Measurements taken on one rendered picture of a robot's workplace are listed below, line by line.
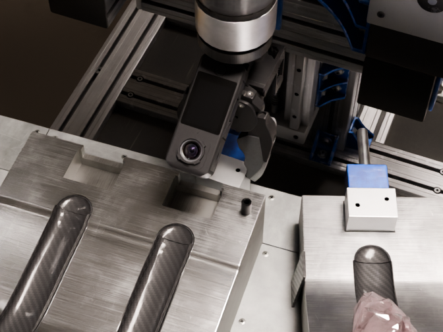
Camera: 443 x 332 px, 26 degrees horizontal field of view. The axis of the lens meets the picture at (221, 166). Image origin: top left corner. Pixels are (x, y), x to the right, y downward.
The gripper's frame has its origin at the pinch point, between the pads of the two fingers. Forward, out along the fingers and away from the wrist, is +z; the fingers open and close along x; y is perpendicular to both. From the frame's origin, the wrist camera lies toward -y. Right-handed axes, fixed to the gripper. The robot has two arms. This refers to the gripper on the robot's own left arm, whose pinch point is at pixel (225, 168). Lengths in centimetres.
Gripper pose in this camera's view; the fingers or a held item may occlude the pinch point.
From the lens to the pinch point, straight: 104.3
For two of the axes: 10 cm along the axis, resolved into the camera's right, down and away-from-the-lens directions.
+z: 0.0, 5.9, 8.1
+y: 3.9, -7.5, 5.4
